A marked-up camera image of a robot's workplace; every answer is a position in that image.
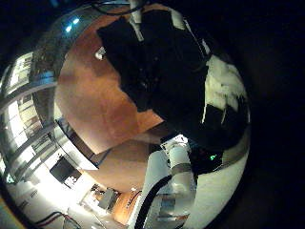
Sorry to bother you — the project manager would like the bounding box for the black monitor screen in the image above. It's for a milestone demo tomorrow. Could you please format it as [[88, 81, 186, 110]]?
[[50, 156, 81, 186]]

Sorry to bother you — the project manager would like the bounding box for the black piece of clothing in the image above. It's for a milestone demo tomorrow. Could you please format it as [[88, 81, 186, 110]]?
[[96, 9, 212, 141]]

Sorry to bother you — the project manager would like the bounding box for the thick black cable sleeve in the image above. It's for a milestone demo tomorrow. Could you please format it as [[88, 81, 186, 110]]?
[[133, 174, 173, 229]]

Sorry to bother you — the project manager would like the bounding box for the small white object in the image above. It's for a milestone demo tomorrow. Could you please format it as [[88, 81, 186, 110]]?
[[94, 46, 107, 61]]

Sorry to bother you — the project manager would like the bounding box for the grey office chair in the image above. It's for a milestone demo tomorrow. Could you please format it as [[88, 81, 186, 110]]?
[[97, 187, 119, 212]]

